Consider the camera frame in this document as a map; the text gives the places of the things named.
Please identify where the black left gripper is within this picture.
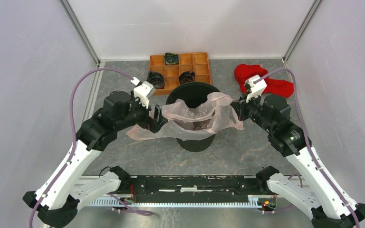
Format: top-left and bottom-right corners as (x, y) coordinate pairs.
(115, 90), (168, 133)

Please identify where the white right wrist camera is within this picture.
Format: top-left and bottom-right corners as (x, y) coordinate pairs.
(245, 75), (267, 103)

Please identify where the aluminium frame post left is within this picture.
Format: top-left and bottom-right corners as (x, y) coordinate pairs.
(59, 0), (101, 66)

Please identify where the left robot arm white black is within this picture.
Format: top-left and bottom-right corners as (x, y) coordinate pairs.
(23, 86), (167, 228)

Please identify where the slotted white cable duct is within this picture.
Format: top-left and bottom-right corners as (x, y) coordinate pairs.
(88, 196), (261, 209)

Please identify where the orange wooden compartment tray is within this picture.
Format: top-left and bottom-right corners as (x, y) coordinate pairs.
(149, 52), (212, 95)

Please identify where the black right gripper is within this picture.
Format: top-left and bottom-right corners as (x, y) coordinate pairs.
(230, 89), (274, 133)

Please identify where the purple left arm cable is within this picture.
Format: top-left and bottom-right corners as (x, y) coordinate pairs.
(28, 68), (154, 228)

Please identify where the rolled black belt orange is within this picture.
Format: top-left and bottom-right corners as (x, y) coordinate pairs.
(179, 71), (195, 85)

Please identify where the aluminium frame post right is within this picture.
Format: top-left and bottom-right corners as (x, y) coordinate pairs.
(282, 0), (323, 63)

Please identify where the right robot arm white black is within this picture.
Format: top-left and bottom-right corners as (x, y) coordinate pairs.
(231, 95), (365, 228)

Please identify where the rolled dark belt green yellow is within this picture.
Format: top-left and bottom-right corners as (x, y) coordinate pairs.
(164, 52), (180, 65)

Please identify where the pink plastic trash bag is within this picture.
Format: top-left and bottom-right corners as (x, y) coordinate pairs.
(126, 92), (244, 141)

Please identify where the rolled dark belt left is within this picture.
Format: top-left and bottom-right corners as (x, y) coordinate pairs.
(146, 71), (165, 89)

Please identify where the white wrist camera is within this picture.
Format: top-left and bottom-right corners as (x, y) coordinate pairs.
(245, 75), (267, 103)
(131, 77), (156, 109)

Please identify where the black plastic trash bin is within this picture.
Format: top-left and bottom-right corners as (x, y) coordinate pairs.
(165, 82), (221, 152)

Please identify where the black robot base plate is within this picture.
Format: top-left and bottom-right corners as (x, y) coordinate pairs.
(109, 166), (279, 205)

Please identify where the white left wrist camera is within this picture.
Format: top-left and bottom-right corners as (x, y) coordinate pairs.
(131, 77), (156, 109)

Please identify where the red cloth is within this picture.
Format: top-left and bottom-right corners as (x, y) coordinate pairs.
(234, 64), (294, 98)

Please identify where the aluminium frame post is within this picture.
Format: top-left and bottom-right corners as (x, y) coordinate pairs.
(282, 0), (323, 63)
(59, 0), (101, 66)

